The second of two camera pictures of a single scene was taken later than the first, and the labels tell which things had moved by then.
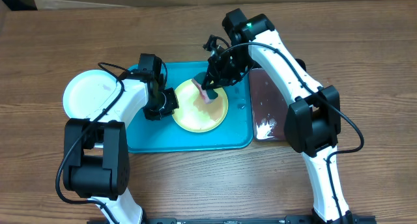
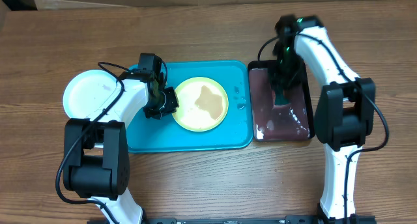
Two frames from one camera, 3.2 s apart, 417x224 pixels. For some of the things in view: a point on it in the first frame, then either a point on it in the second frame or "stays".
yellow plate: (195, 114) stays
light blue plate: (86, 92) stays
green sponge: (208, 95) → (281, 99)
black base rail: (289, 219) stays
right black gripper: (219, 72) → (280, 80)
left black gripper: (173, 104) stays
